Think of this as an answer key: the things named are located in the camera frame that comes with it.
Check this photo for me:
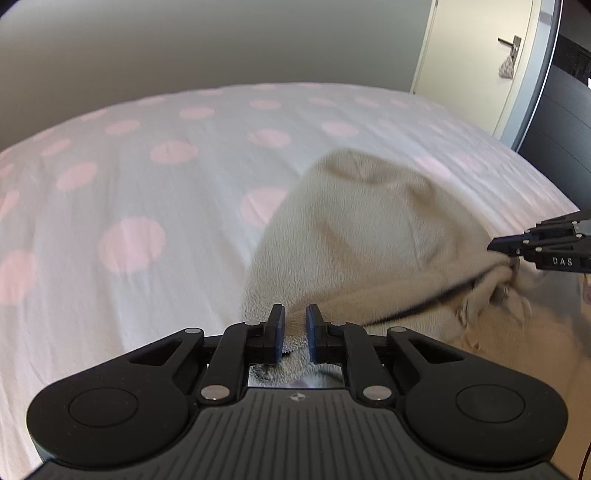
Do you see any white door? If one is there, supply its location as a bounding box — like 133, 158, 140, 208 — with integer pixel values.
410, 0, 536, 137

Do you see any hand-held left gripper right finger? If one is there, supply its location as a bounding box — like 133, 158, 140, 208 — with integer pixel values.
305, 303, 465, 408

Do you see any beige fleece garment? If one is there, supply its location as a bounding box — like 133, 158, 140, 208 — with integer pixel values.
240, 148, 591, 393

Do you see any pink polka dot bed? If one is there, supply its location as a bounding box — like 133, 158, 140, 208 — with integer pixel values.
0, 82, 591, 480

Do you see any grey door frame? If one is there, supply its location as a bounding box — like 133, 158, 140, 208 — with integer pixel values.
492, 0, 564, 153

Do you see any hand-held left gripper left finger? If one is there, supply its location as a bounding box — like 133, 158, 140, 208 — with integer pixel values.
127, 303, 286, 408

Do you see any dark wardrobe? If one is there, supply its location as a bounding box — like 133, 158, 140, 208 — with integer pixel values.
515, 0, 591, 213

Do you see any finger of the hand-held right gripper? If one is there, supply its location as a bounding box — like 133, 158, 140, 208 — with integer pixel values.
487, 234, 548, 259
524, 210, 591, 241

